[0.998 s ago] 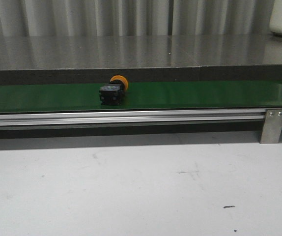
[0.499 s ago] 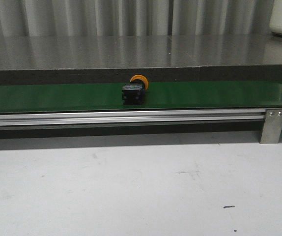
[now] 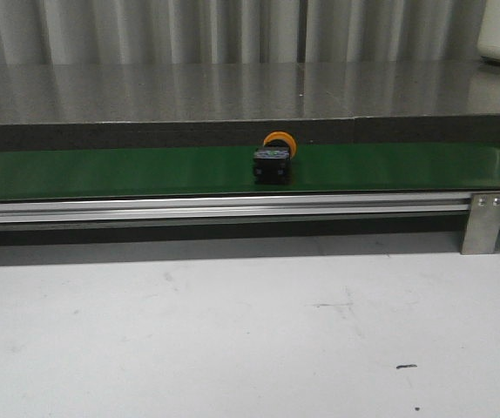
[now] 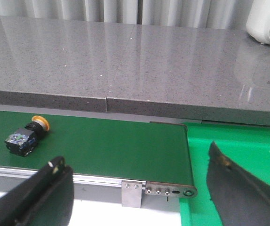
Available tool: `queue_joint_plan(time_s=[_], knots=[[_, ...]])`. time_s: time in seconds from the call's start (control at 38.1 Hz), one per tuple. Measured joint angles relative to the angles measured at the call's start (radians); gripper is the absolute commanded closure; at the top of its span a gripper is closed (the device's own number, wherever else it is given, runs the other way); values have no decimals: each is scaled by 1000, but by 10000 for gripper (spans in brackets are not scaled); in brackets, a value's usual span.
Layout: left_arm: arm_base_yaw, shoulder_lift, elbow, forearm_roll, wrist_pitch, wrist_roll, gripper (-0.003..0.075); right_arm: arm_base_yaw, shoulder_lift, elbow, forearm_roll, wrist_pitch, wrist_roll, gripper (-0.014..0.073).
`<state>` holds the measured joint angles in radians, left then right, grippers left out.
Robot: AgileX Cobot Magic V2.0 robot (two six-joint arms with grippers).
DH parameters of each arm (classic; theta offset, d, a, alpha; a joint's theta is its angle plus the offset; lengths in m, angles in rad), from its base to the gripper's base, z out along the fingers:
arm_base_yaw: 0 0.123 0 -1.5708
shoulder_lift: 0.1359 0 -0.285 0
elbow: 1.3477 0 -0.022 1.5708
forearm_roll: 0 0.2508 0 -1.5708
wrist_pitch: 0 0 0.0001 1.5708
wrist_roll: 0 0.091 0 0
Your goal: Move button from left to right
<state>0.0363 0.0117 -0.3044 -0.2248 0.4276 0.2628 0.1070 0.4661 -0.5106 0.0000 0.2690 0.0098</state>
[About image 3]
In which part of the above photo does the steel conveyor support bracket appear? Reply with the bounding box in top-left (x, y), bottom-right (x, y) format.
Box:
top-left (461, 192), bottom-right (500, 255)

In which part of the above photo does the dark raised platform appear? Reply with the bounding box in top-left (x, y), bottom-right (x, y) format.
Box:
top-left (0, 60), bottom-right (500, 152)

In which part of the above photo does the grey pleated curtain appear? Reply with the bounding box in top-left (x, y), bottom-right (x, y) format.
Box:
top-left (0, 1), bottom-right (484, 64)

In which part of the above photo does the aluminium conveyor side rail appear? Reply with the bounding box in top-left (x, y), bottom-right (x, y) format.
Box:
top-left (0, 189), bottom-right (500, 226)

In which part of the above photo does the green conveyor belt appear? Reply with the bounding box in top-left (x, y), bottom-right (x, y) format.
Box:
top-left (0, 143), bottom-right (500, 201)

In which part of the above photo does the yellow black push button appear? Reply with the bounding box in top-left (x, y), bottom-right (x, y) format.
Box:
top-left (253, 131), bottom-right (297, 185)

